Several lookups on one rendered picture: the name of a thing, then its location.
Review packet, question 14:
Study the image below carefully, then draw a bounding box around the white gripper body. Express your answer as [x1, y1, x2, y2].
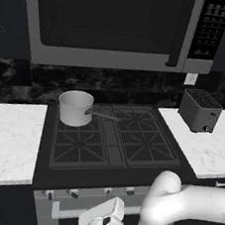
[76, 191, 128, 225]

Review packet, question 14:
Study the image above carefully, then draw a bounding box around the silver stove knob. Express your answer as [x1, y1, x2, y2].
[44, 189, 56, 202]
[124, 185, 137, 197]
[67, 187, 81, 200]
[102, 186, 114, 197]

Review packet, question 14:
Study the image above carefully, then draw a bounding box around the black gas stove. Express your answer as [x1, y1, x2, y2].
[26, 92, 206, 225]

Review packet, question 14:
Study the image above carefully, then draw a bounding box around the dark base cupboard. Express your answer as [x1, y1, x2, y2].
[0, 179, 45, 225]

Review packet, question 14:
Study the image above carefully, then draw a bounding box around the dark drawer front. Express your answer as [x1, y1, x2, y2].
[178, 171, 225, 199]

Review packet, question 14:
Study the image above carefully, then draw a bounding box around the dark grey toaster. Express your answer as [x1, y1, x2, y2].
[174, 86, 225, 137]

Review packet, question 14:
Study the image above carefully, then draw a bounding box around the stainless steel microwave oven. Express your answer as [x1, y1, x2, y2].
[13, 0, 225, 88]

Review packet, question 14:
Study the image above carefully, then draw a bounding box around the white oven door handle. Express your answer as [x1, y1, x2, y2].
[50, 194, 143, 225]

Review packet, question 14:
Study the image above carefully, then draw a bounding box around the silver saucepan with handle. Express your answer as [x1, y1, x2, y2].
[56, 88, 126, 134]

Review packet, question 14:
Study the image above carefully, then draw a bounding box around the silver drawer handle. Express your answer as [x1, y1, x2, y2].
[214, 178, 225, 189]

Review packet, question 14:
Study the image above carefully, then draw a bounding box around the white wall outlet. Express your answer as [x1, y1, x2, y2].
[183, 71, 200, 87]

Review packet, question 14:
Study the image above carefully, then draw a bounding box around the black microwave door handle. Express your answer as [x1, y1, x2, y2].
[166, 0, 198, 70]

